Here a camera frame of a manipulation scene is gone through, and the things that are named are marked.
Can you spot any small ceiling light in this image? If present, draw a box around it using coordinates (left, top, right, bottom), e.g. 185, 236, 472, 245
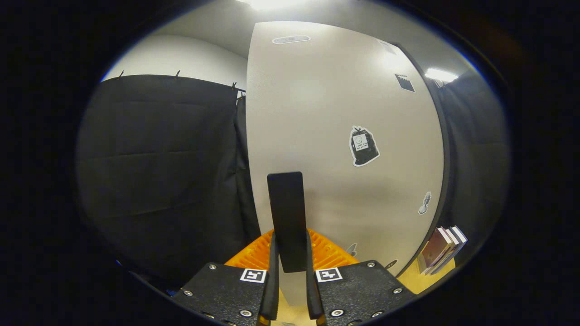
425, 68, 459, 83

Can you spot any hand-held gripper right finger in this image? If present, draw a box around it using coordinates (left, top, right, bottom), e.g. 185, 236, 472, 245
306, 229, 417, 326

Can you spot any black backdrop cloth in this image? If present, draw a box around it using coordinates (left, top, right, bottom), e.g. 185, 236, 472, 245
75, 68, 510, 290

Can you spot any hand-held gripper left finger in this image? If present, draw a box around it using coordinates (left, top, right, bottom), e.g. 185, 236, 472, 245
170, 229, 280, 326

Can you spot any black door handle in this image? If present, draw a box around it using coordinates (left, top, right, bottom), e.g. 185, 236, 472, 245
266, 171, 309, 273

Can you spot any maroon book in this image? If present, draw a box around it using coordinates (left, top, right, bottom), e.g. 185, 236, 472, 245
417, 226, 454, 274

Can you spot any large ceiling light panel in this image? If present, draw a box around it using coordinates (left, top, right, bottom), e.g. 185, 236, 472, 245
236, 0, 313, 12

